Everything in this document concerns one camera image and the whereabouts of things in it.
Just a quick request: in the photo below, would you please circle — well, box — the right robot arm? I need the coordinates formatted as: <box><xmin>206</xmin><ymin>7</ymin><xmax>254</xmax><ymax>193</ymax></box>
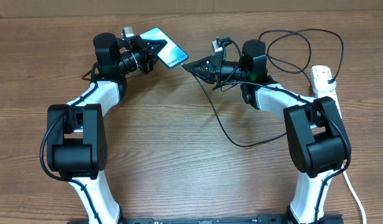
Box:
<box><xmin>183</xmin><ymin>37</ymin><xmax>351</xmax><ymax>223</ymax></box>

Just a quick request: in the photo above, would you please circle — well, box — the white power strip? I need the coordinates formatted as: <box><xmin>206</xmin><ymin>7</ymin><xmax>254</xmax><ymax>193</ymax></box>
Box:
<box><xmin>310</xmin><ymin>65</ymin><xmax>343</xmax><ymax>119</ymax></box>

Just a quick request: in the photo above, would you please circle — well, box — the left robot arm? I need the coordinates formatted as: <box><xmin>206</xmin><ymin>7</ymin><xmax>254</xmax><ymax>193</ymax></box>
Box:
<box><xmin>39</xmin><ymin>32</ymin><xmax>168</xmax><ymax>223</ymax></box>

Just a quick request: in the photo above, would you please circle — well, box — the Samsung Galaxy smartphone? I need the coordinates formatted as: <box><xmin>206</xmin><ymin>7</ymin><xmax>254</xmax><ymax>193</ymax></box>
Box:
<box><xmin>140</xmin><ymin>27</ymin><xmax>189</xmax><ymax>68</ymax></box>

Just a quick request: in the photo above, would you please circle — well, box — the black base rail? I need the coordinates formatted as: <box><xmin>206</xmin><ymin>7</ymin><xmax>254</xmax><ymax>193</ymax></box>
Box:
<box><xmin>117</xmin><ymin>215</ymin><xmax>296</xmax><ymax>224</ymax></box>

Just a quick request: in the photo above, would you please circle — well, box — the black USB charging cable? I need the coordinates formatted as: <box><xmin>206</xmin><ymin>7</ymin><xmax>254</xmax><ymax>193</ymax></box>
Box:
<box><xmin>181</xmin><ymin>29</ymin><xmax>344</xmax><ymax>148</ymax></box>

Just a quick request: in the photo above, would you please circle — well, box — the white charger plug adapter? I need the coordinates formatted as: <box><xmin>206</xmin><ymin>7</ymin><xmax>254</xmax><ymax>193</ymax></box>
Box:
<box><xmin>313</xmin><ymin>77</ymin><xmax>336</xmax><ymax>93</ymax></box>

